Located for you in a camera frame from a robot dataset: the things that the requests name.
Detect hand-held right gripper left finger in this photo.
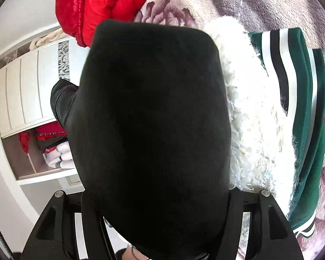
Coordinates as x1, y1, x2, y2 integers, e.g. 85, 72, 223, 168
20, 190, 109, 260

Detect black leather jacket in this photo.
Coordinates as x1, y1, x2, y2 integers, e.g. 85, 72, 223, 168
50, 19, 232, 260

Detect white folded clothes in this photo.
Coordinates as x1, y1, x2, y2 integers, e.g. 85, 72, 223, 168
42, 143, 77, 170

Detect green striped jacket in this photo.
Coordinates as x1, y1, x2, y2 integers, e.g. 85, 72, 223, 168
248, 28, 325, 240

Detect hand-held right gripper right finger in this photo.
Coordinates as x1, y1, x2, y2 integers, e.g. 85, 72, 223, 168
214, 189, 305, 260

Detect red hanging clothes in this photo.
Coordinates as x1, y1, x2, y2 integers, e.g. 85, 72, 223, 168
18, 122, 69, 152

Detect white sliding-door wardrobe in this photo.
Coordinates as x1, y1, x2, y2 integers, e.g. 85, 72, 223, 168
0, 24, 84, 186

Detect white fluffy jacket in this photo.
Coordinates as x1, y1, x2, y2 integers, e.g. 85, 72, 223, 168
204, 16, 301, 217

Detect bed with floral blanket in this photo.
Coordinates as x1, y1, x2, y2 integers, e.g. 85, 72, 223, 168
133, 0, 325, 260

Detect beige plush cloth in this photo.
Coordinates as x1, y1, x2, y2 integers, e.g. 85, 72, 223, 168
30, 30, 63, 50

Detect red puffer quilt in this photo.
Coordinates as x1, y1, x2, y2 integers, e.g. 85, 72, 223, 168
52, 0, 159, 48

